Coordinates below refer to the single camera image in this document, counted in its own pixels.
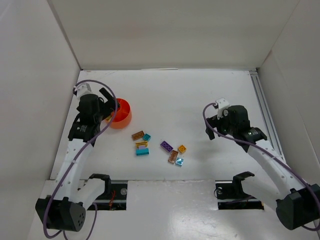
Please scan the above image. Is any light blue lego brick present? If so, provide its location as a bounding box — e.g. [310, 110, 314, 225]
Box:
[175, 157, 184, 167]

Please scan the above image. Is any small teal lego brick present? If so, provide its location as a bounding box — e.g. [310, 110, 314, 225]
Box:
[142, 133, 151, 142]

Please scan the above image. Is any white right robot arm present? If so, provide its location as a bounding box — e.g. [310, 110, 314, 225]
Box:
[203, 100, 320, 232]

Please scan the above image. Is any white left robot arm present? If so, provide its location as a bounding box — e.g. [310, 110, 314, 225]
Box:
[35, 84, 120, 239]

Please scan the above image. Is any orange round divided container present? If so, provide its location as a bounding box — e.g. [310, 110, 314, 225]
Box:
[110, 98, 132, 130]

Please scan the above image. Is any orange yellow lego brick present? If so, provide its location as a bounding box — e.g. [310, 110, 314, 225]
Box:
[177, 144, 187, 154]

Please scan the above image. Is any brown lego plate lower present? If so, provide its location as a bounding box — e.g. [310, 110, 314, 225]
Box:
[168, 150, 179, 164]

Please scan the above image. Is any brown lego plate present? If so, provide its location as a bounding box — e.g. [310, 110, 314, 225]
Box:
[131, 130, 145, 141]
[168, 150, 179, 164]

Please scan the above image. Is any purple lego plate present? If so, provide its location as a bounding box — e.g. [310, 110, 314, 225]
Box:
[160, 141, 173, 153]

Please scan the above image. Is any brown lego plate upper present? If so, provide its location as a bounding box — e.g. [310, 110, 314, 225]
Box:
[131, 130, 145, 141]

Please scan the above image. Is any yellow black striped lego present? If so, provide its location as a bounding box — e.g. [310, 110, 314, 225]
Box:
[135, 141, 148, 148]

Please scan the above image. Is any long teal lego brick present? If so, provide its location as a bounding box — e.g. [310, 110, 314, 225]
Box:
[135, 148, 150, 156]

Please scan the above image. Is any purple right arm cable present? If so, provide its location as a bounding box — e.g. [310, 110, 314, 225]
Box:
[202, 101, 320, 231]

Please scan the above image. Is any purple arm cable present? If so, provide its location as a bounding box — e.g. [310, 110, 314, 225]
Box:
[202, 101, 320, 231]
[42, 79, 119, 240]

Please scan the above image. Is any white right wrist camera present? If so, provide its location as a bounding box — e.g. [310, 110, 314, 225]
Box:
[213, 97, 231, 120]

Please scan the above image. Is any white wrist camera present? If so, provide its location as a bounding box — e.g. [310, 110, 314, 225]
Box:
[213, 97, 231, 120]
[72, 82, 92, 100]

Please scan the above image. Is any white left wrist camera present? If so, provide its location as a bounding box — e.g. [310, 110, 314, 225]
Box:
[72, 82, 92, 100]

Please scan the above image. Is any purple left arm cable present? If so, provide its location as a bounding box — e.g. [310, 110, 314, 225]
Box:
[42, 79, 119, 240]

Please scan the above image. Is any aluminium rail right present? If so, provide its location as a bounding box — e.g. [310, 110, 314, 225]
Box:
[249, 70, 284, 159]

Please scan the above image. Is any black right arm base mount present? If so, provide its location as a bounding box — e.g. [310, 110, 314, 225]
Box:
[213, 171, 264, 210]

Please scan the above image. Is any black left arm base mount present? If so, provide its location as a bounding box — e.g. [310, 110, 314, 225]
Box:
[75, 173, 128, 211]

